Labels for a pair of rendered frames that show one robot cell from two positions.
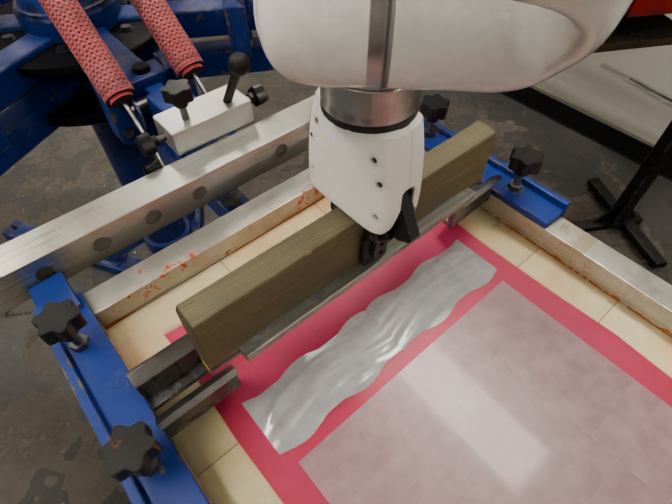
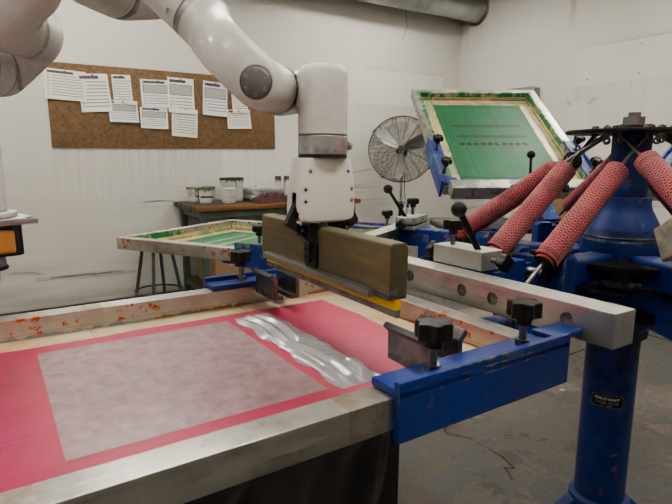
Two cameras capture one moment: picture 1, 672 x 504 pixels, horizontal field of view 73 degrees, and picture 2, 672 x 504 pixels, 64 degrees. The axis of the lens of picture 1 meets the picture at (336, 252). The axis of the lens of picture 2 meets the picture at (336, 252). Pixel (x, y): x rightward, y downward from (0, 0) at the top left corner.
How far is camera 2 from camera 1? 97 cm
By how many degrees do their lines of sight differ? 87
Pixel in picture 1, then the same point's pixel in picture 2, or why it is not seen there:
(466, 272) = (341, 372)
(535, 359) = (240, 387)
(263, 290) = (277, 222)
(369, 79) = not seen: hidden behind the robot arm
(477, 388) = (233, 364)
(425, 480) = (190, 344)
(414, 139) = (297, 163)
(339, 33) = not seen: hidden behind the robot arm
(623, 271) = (297, 413)
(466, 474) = (182, 354)
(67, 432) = not seen: outside the picture
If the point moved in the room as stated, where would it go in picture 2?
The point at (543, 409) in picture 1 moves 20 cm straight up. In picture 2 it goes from (199, 383) to (191, 230)
